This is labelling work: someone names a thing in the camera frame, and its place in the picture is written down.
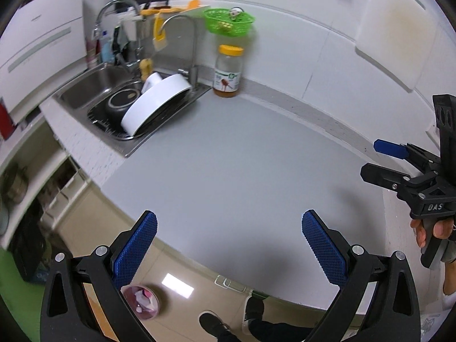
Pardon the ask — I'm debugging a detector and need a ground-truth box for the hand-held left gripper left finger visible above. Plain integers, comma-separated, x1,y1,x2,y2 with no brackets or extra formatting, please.
40,210,158,342

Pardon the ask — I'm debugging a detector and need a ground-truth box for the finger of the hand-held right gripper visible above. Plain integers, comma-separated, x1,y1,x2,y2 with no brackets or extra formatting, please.
361,163,442,199
373,139,442,173

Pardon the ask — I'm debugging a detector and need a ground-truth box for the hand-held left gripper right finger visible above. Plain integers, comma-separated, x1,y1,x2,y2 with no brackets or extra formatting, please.
301,209,423,342

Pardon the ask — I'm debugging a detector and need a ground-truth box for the round bin with pink bag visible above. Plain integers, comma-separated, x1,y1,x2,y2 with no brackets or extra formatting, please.
120,285,161,317

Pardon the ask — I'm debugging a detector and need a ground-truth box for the person's right forearm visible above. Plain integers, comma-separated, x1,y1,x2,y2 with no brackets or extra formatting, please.
442,240,456,296

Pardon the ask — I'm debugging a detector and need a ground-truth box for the person's right hand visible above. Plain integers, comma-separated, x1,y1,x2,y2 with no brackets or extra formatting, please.
410,218,456,247

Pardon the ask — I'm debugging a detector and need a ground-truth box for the dark trouser leg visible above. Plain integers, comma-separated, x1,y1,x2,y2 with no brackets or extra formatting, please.
217,319,321,342

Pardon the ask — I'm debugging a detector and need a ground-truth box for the black shoe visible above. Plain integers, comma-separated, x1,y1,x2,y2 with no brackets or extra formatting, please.
243,296,265,332
199,312,232,342

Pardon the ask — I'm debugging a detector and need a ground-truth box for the black bag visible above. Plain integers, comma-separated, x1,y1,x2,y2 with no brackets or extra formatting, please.
9,203,50,282

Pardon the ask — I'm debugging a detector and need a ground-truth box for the green floor mat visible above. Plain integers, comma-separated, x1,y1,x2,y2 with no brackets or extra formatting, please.
0,249,43,332

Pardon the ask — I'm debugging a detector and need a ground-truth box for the white printed shirt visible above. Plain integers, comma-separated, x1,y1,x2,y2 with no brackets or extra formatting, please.
420,292,453,340

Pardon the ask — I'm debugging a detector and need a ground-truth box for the metal pot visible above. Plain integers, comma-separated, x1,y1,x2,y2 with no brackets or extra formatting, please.
0,164,29,203

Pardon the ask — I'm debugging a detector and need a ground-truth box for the white pot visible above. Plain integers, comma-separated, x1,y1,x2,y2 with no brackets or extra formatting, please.
120,73,193,138

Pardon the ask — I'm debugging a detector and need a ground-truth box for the black pan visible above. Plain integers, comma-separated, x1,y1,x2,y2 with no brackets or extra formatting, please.
105,89,141,122

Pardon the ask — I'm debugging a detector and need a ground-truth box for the steel sink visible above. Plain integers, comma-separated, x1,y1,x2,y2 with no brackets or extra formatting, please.
53,62,212,157

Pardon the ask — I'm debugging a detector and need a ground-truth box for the honey jar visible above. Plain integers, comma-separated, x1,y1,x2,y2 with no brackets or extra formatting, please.
213,44,245,98

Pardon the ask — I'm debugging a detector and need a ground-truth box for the yellow sponge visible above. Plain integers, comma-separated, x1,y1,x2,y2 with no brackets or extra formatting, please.
140,58,154,81

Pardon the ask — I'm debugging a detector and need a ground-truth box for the red object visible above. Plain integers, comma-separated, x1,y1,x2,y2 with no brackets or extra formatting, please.
0,96,17,139

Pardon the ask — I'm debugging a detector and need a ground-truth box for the pink bottle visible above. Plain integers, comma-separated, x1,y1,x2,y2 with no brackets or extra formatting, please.
85,39,100,68

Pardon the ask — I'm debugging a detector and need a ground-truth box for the green plastic basket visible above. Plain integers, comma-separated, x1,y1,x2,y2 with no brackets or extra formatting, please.
203,7,256,38

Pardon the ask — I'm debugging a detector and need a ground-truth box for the blue and white bottle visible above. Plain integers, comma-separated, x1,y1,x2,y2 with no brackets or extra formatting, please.
100,30,115,63

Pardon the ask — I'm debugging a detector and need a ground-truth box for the yellow hanging holder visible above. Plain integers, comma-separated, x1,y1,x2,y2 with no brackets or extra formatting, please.
152,13,168,51

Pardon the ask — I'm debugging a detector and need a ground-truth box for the curved steel faucet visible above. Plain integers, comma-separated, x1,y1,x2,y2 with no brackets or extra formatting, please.
93,0,143,75

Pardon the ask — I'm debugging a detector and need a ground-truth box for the white cabinet handle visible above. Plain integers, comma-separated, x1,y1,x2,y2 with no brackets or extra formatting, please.
215,276,248,293

